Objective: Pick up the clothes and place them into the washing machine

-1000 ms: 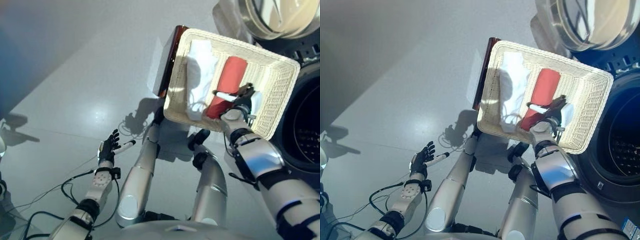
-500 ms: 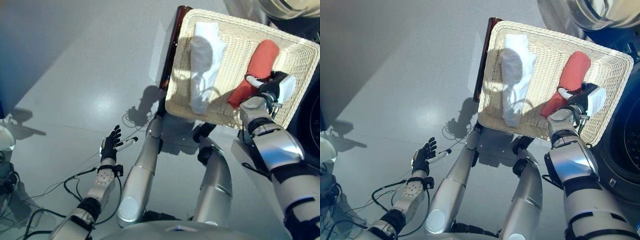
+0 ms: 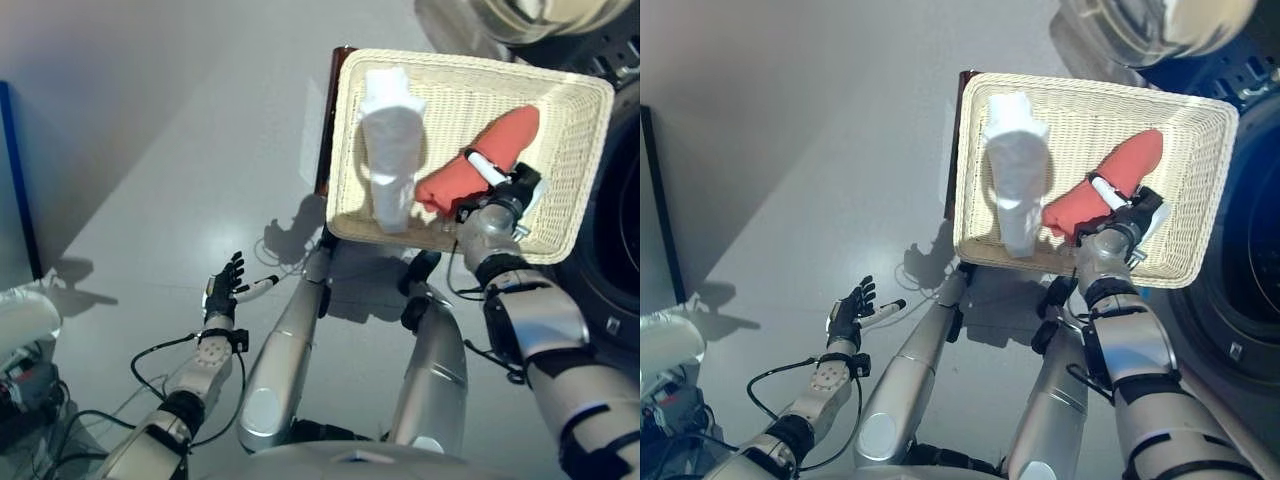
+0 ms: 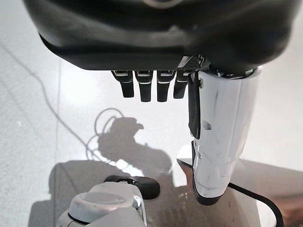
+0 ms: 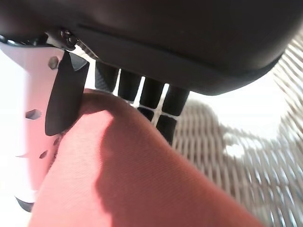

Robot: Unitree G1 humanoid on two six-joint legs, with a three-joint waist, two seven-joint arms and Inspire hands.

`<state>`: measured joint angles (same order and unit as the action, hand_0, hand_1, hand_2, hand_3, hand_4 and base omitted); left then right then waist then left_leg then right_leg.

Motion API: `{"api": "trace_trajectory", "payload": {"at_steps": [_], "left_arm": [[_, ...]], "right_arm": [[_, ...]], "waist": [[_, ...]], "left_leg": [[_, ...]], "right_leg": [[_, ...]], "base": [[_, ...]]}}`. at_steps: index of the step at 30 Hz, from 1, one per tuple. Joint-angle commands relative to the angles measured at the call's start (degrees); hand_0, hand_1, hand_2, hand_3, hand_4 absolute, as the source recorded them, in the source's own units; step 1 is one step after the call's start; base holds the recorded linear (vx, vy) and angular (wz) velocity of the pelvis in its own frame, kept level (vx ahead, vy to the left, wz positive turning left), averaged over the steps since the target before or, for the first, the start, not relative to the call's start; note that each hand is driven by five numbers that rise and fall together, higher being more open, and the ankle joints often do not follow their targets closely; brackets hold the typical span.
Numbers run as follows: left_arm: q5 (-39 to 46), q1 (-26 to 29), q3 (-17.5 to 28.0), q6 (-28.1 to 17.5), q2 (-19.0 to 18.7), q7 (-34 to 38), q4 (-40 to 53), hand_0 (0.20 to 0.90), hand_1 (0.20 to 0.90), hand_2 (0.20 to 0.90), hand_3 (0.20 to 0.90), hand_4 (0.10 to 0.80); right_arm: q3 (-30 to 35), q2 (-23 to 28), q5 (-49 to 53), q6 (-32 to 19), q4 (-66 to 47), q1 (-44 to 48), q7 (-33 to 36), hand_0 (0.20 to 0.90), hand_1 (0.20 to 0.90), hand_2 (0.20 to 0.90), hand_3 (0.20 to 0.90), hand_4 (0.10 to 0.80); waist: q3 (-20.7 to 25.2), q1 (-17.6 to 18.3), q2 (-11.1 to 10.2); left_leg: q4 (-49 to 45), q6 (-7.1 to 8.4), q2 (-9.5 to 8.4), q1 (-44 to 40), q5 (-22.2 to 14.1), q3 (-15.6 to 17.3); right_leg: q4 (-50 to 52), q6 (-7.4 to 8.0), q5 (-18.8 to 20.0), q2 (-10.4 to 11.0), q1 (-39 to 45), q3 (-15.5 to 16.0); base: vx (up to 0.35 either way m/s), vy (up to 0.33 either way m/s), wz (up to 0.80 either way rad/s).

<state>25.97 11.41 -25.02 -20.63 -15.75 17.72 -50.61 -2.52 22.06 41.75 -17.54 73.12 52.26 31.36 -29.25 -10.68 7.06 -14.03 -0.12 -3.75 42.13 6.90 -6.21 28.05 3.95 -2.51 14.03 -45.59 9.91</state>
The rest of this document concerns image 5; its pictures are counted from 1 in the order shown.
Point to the cream wicker basket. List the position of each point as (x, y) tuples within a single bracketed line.
[(236, 165)]

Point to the red cloth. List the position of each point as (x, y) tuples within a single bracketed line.
[(142, 184)]

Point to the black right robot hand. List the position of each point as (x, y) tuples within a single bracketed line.
[(165, 35)]

